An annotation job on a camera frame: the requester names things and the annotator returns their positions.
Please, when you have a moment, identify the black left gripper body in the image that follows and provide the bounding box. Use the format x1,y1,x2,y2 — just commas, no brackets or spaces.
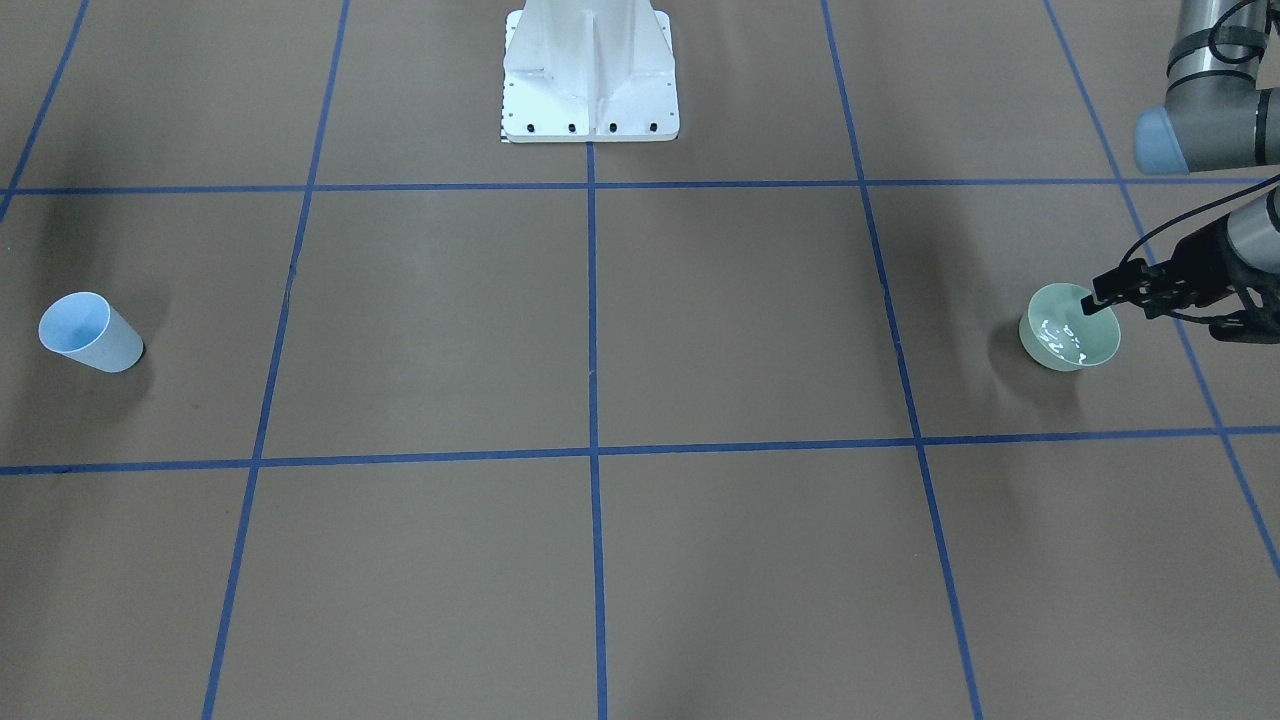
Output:
1093,222,1251,319

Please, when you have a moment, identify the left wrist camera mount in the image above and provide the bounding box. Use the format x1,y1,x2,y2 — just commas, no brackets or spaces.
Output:
1210,284,1279,345

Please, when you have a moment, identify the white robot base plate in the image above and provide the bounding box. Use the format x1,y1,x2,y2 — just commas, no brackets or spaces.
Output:
500,1,681,143

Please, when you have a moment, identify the light blue plastic cup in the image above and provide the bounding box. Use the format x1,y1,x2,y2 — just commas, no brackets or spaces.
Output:
37,291,145,374

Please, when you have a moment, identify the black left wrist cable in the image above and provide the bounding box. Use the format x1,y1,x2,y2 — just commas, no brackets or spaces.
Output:
1117,0,1280,325

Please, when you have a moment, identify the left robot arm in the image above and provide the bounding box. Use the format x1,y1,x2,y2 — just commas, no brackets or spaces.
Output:
1080,1,1277,343

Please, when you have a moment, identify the light green ceramic bowl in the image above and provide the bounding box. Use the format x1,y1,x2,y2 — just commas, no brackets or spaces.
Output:
1018,283,1123,372

